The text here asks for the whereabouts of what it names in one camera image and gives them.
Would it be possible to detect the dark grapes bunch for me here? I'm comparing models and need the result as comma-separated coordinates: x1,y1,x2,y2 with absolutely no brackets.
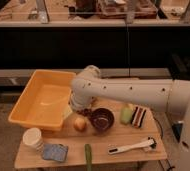
78,108,92,117

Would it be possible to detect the yellow apple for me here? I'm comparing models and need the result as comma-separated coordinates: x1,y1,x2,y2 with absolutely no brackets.
74,117,87,131

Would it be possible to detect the green yellow pear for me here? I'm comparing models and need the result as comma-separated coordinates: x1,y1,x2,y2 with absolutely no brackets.
120,104,134,124

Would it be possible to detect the white handled brush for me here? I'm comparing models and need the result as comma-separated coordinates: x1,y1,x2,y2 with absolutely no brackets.
108,137,156,155

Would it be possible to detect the white paper cup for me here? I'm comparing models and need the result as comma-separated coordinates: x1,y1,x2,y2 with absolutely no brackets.
22,128,43,150

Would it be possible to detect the wooden table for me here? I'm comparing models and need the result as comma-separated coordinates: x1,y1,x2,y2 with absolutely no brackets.
15,99,167,169

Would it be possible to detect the striped layered cake toy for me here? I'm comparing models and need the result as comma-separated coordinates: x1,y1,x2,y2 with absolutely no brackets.
131,107,146,128

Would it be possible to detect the black box device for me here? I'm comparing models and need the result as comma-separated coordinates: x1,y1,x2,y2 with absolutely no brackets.
172,122,183,141

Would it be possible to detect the blue sponge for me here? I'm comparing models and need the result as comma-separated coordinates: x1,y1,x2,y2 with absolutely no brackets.
42,144,68,162

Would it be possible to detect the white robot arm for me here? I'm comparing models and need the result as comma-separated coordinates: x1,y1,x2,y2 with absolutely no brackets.
70,65,190,171

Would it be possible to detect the yellow plastic tray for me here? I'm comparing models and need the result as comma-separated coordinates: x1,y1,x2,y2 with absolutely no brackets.
8,70,75,131

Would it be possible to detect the green cucumber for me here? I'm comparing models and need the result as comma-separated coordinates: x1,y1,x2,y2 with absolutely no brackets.
84,144,92,171

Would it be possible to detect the dark brown bowl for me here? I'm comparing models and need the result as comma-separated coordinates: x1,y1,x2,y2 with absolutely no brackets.
89,108,114,132

